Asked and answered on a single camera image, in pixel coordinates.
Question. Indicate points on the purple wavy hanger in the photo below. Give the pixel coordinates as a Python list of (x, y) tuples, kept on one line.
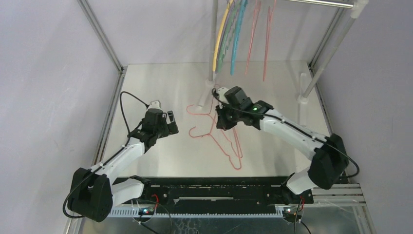
[(224, 38)]

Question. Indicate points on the teal wavy hanger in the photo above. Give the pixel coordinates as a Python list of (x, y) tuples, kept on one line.
[(238, 25)]

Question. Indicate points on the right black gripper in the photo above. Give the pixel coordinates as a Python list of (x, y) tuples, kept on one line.
[(222, 117)]

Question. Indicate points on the right aluminium frame post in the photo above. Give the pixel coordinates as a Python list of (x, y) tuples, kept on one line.
[(339, 11)]

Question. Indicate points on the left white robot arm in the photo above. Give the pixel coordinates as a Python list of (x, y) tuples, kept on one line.
[(93, 191)]

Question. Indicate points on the metal hanging rod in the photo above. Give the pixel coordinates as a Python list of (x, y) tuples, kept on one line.
[(330, 3)]

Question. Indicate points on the left aluminium frame post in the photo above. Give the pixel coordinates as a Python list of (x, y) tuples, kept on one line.
[(101, 35)]

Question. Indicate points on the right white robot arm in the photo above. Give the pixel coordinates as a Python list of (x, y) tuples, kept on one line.
[(326, 153)]

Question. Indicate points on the yellow wavy hanger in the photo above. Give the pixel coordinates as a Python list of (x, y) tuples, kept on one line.
[(220, 34)]

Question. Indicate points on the pink wire hanger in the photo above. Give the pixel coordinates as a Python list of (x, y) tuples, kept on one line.
[(257, 8), (270, 12), (229, 147)]

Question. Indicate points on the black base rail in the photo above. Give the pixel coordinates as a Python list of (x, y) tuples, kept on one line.
[(229, 196)]

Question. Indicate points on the aluminium frame post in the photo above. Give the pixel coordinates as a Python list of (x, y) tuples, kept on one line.
[(339, 11), (101, 35)]

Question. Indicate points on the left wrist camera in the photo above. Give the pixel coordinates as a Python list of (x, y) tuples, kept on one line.
[(156, 104)]

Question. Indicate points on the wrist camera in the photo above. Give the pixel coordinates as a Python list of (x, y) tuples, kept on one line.
[(156, 104), (219, 94)]

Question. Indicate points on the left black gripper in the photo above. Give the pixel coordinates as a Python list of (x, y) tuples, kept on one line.
[(170, 128)]

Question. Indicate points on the green wavy hanger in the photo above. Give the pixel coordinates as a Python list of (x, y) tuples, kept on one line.
[(228, 34)]

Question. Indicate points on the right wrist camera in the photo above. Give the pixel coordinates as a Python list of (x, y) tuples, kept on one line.
[(219, 94)]

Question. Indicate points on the white clothes rack frame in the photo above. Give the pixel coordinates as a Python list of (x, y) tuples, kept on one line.
[(210, 81)]

